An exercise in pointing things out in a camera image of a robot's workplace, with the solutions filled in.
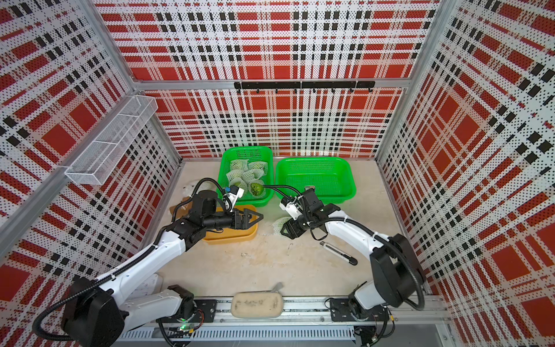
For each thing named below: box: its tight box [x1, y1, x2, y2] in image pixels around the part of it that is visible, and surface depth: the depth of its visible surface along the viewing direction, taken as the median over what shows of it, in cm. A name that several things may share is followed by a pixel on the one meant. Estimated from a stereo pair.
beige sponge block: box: [230, 291, 284, 319], surface depth 73 cm
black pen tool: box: [319, 241, 358, 266], surface depth 88 cm
